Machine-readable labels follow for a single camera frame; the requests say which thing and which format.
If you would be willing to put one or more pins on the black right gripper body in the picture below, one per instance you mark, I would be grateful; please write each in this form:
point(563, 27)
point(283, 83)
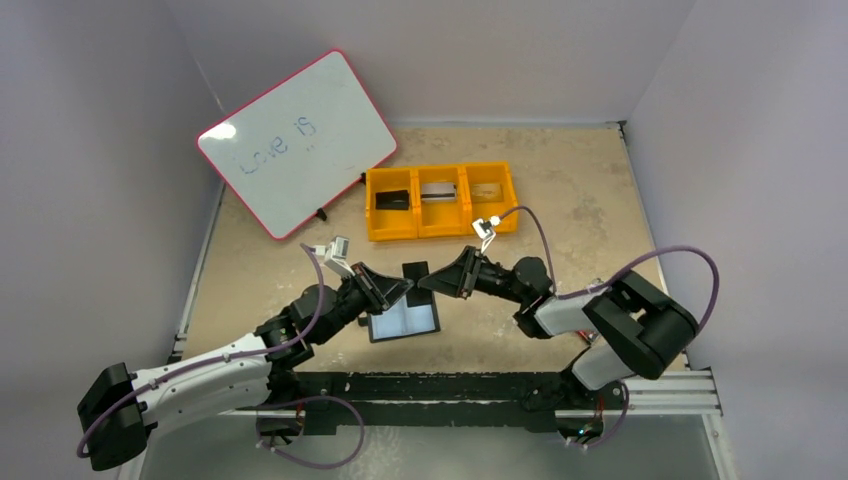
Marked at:
point(469, 272)

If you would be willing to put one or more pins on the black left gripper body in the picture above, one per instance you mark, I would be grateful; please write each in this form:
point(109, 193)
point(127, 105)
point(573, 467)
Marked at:
point(352, 300)

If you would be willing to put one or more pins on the black leather card holder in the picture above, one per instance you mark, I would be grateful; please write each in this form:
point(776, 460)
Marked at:
point(414, 315)

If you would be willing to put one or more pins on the yellow three-compartment tray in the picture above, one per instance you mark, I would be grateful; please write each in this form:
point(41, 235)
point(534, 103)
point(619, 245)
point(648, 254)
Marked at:
point(434, 220)

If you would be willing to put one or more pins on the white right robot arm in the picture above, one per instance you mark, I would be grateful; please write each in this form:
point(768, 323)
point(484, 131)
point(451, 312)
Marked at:
point(643, 329)

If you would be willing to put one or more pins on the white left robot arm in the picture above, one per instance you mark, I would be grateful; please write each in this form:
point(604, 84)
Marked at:
point(122, 409)

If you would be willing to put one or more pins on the beige card in tray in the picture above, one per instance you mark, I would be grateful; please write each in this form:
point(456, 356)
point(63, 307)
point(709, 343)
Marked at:
point(486, 192)

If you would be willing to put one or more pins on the silver card in tray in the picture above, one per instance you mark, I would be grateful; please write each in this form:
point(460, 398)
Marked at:
point(438, 192)

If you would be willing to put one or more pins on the black card in tray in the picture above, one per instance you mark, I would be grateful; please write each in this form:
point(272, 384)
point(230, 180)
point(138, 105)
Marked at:
point(394, 200)

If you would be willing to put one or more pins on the pack of coloured markers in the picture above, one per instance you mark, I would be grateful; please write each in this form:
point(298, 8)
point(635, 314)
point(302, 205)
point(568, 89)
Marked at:
point(589, 337)

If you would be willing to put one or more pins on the pink framed whiteboard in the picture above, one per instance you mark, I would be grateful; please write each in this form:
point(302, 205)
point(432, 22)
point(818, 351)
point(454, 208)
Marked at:
point(294, 149)

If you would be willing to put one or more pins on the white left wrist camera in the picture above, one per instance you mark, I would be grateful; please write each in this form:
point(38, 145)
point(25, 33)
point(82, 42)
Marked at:
point(333, 255)

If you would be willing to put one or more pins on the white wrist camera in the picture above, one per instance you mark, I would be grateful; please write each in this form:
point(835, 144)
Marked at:
point(485, 229)
point(333, 255)

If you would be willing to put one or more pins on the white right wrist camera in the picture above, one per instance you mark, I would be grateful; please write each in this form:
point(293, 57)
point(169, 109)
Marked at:
point(485, 229)

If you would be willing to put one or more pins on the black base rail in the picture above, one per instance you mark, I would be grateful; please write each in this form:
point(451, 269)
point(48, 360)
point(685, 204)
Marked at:
point(537, 402)

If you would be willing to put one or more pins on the aluminium frame rail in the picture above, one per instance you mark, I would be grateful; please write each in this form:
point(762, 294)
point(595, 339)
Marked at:
point(674, 393)

